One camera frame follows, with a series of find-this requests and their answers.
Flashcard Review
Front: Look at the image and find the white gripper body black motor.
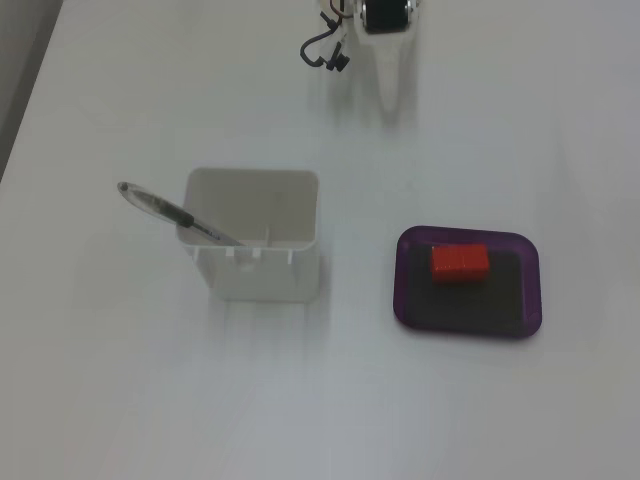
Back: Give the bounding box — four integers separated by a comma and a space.
351, 0, 419, 36

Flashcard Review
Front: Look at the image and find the red rectangular cube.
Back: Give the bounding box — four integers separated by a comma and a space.
430, 243, 491, 287

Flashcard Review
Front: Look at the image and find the clear black ballpoint pen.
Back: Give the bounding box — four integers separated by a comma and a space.
116, 180, 247, 248

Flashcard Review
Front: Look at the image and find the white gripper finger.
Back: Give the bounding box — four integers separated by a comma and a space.
355, 29, 413, 117

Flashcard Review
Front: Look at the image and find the white plastic pen holder box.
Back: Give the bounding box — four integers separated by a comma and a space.
174, 168, 321, 303

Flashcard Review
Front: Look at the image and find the purple tray with dark inlay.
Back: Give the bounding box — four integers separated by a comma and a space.
392, 224, 544, 342

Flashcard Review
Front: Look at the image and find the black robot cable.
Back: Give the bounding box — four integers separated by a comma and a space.
299, 12, 352, 74

